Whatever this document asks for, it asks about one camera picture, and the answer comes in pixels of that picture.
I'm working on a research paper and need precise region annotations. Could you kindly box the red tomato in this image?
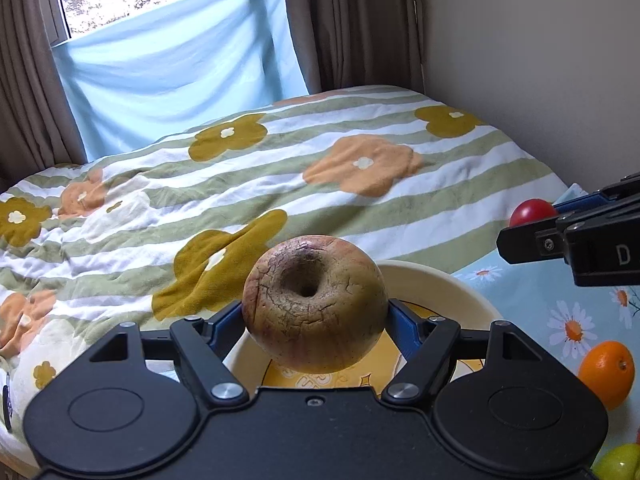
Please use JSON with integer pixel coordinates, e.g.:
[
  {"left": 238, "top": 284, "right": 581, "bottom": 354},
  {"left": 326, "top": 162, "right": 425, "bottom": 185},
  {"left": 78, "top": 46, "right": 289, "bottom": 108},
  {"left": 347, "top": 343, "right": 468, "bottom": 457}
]
[{"left": 509, "top": 198, "right": 558, "bottom": 228}]

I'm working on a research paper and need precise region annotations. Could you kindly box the wrinkled yellow-brown apple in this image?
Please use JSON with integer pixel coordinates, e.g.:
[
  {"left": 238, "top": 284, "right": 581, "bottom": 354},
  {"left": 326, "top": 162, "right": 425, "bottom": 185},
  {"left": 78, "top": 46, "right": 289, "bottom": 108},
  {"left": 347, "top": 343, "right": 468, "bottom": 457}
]
[{"left": 242, "top": 235, "right": 388, "bottom": 374}]

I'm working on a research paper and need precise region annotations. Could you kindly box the light blue daisy cloth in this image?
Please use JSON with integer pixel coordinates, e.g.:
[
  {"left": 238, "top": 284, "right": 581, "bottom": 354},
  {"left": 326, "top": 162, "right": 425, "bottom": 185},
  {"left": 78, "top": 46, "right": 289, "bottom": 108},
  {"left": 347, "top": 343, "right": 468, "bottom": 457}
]
[{"left": 451, "top": 183, "right": 640, "bottom": 466}]

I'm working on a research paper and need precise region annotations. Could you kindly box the medium orange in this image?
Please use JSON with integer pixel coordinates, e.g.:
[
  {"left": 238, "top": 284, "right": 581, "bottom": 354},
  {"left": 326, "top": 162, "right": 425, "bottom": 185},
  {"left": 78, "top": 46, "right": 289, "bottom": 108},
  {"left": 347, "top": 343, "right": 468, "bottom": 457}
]
[{"left": 578, "top": 340, "right": 636, "bottom": 411}]

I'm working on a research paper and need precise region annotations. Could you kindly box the cream oval bear dish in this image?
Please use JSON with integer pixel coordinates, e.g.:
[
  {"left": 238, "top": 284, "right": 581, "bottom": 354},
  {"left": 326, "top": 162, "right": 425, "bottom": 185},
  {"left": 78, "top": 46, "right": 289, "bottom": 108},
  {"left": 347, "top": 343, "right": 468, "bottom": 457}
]
[{"left": 224, "top": 260, "right": 501, "bottom": 393}]

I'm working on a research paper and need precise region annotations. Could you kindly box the small green apple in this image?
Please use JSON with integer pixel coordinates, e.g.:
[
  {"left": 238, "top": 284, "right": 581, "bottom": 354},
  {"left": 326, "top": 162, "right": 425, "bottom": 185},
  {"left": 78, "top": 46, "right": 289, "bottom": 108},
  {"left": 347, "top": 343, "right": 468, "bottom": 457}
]
[{"left": 592, "top": 443, "right": 640, "bottom": 480}]

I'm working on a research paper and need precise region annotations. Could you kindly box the striped floral bed quilt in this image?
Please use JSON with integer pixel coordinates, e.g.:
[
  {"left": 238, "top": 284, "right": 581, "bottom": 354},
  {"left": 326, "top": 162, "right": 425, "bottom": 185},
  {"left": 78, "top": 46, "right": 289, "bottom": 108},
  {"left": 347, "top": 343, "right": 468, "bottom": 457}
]
[{"left": 1, "top": 86, "right": 566, "bottom": 476}]

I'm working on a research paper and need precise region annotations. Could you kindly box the brown right curtain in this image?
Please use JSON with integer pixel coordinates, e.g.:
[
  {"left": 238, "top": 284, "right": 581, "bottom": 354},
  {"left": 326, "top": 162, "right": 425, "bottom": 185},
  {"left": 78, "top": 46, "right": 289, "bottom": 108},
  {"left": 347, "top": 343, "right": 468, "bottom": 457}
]
[{"left": 285, "top": 0, "right": 424, "bottom": 93}]

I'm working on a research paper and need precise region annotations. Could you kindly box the brown curtain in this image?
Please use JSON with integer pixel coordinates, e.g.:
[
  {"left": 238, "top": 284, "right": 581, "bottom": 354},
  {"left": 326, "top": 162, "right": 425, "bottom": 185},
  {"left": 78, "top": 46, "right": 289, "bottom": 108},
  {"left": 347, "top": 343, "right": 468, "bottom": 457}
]
[
  {"left": 1, "top": 0, "right": 87, "bottom": 191},
  {"left": 285, "top": 0, "right": 424, "bottom": 93}
]

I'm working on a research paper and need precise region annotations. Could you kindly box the brown left curtain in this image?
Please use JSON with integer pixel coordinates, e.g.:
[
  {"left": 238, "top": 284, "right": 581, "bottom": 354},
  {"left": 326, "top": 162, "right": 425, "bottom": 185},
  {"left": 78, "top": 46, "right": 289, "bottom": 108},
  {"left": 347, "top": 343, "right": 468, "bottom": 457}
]
[{"left": 1, "top": 0, "right": 87, "bottom": 191}]

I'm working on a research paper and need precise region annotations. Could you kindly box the light blue window sheet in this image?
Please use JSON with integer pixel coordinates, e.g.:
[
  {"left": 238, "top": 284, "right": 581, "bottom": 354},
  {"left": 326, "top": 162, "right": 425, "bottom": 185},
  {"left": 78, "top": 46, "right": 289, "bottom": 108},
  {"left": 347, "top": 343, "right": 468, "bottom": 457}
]
[{"left": 53, "top": 0, "right": 308, "bottom": 160}]

